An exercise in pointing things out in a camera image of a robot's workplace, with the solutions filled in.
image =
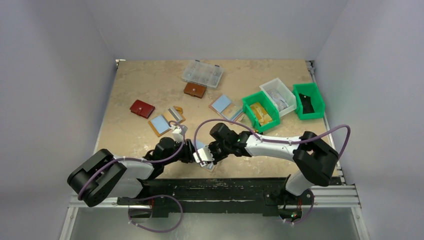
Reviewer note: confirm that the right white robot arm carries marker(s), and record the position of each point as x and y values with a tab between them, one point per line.
314	158

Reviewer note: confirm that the clear plastic organizer box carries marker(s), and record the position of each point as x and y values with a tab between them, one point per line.
204	74

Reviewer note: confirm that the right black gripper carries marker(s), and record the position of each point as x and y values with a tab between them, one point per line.
212	152

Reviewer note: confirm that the brown leather card holder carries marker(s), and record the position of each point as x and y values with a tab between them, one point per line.
195	90

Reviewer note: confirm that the green bin with yellow items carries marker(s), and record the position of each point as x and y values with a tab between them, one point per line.
261	112

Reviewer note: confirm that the open pink card holder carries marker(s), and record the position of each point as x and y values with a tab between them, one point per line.
226	108

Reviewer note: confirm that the red leather card holder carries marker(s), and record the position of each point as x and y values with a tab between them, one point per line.
142	109

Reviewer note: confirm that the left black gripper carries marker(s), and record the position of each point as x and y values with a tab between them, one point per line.
189	150

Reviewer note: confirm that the green bin with black item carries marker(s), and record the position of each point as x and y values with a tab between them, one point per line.
310	104

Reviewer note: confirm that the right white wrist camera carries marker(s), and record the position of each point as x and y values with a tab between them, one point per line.
203	156

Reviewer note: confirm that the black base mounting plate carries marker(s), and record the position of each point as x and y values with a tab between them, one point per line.
264	195

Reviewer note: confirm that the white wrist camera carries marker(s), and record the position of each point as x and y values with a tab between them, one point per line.
178	132
203	156

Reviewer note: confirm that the open orange card holder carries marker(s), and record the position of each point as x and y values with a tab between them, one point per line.
161	123

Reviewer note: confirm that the white plastic bin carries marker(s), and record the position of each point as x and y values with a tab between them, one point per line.
280	95

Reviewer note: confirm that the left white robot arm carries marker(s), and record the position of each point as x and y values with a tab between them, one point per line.
104	175

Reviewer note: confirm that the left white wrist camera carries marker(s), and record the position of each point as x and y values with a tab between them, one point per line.
178	132

